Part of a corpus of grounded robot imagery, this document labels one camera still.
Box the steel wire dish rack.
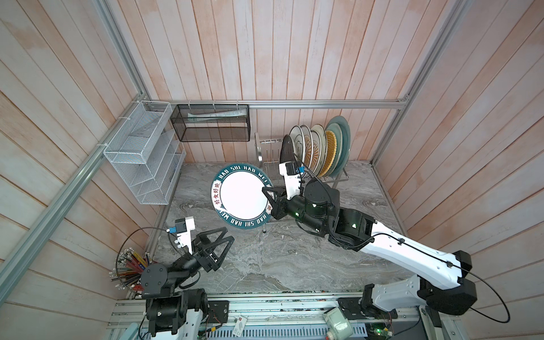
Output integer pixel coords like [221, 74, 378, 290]
[254, 131, 350, 233]

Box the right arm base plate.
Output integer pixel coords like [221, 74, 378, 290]
[337, 297, 398, 320]

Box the dark navy plate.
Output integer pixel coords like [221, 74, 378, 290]
[279, 135, 296, 164]

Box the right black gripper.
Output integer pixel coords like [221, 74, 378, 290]
[263, 184, 327, 236]

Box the orange sunburst plate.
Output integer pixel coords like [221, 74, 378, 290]
[300, 125, 313, 167]
[310, 130, 320, 172]

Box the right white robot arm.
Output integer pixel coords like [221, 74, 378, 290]
[262, 179, 477, 318]

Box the grey green plate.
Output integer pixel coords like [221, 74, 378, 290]
[327, 116, 351, 177]

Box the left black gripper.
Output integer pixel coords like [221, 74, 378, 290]
[171, 226, 235, 290]

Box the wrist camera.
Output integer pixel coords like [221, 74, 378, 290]
[279, 161, 304, 201]
[167, 216, 195, 254]

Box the yellow woven plate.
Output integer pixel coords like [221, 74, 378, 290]
[319, 130, 336, 177]

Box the black mesh wall basket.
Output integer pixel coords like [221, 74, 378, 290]
[170, 103, 251, 143]

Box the white plate black clover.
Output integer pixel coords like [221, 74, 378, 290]
[289, 126, 305, 162]

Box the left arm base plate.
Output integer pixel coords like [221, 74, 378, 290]
[186, 300, 230, 326]

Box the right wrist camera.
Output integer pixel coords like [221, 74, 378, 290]
[279, 161, 304, 201]

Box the white green device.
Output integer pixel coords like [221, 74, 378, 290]
[324, 307, 354, 340]

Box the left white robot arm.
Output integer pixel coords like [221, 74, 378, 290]
[140, 228, 235, 339]

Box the white wire wall shelf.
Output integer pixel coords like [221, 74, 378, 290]
[104, 101, 186, 205]

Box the light teal flower plate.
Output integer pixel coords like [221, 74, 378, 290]
[327, 123, 343, 177]

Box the red pencil holder cup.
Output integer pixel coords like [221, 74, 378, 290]
[109, 248, 151, 295]

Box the cream floral plate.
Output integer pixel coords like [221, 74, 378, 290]
[310, 124, 327, 175]

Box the green rim lettered plate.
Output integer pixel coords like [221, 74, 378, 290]
[211, 163, 273, 230]

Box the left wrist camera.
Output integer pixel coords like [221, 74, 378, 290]
[167, 216, 195, 254]

